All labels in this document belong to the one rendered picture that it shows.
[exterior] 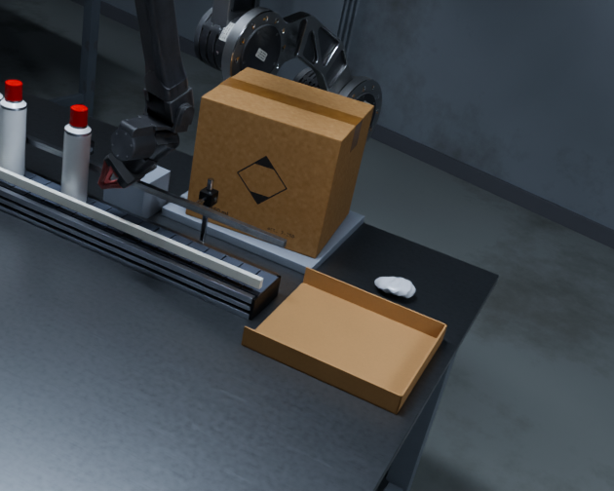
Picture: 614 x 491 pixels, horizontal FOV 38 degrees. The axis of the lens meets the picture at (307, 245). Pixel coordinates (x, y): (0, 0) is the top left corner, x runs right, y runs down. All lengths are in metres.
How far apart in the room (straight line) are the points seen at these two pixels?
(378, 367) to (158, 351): 0.39
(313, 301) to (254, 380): 0.28
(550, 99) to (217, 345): 2.96
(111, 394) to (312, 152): 0.62
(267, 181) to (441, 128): 2.82
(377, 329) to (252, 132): 0.46
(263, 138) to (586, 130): 2.67
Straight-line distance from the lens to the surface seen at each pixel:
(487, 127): 4.43
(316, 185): 1.75
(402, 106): 4.64
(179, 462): 1.34
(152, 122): 1.62
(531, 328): 3.49
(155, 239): 1.69
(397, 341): 1.67
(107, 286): 1.68
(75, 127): 1.75
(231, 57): 1.97
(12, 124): 1.85
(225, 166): 1.81
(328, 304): 1.72
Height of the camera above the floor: 1.77
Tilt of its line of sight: 30 degrees down
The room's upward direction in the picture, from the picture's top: 12 degrees clockwise
